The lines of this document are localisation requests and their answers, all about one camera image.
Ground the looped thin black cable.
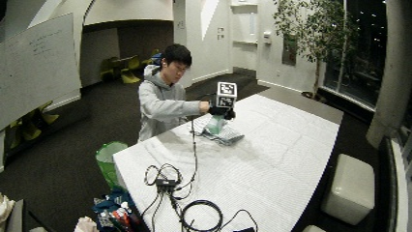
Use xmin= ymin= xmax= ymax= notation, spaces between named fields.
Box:
xmin=143 ymin=162 xmax=184 ymax=188

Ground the long black glove cable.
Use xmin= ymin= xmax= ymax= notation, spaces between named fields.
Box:
xmin=174 ymin=92 xmax=218 ymax=191

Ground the large whiteboard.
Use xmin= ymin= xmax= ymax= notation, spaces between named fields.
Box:
xmin=0 ymin=12 xmax=84 ymax=131

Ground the coiled thick black cable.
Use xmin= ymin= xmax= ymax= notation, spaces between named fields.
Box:
xmin=179 ymin=199 xmax=226 ymax=232

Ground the white marker cube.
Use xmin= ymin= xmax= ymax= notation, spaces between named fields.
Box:
xmin=215 ymin=81 xmax=239 ymax=109

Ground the yellow-green chair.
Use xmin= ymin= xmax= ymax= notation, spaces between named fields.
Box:
xmin=119 ymin=54 xmax=143 ymax=85
xmin=7 ymin=101 xmax=60 ymax=143
xmin=99 ymin=56 xmax=122 ymax=82

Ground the dark plant pot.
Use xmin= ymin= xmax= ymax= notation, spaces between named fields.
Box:
xmin=300 ymin=90 xmax=328 ymax=102

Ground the indoor tree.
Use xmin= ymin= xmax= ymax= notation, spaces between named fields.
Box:
xmin=272 ymin=0 xmax=360 ymax=98

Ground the pale green bottle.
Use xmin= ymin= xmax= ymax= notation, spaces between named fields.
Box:
xmin=204 ymin=114 xmax=227 ymax=135

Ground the thin black cable with plug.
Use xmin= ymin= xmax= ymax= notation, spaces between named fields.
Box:
xmin=219 ymin=209 xmax=260 ymax=232

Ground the white crumpled bag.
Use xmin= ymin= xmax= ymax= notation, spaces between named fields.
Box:
xmin=0 ymin=192 xmax=18 ymax=232

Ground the black cable hub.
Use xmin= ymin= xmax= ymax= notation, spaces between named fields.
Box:
xmin=155 ymin=178 xmax=179 ymax=189

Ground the white cube stool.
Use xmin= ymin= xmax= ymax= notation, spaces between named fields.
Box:
xmin=319 ymin=153 xmax=376 ymax=226

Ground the checked grey cloth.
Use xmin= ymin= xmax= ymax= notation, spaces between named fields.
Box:
xmin=191 ymin=116 xmax=246 ymax=147

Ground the green waste bin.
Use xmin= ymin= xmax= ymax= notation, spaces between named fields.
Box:
xmin=94 ymin=140 xmax=131 ymax=190

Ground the the person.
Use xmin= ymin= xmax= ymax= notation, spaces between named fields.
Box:
xmin=136 ymin=43 xmax=212 ymax=143

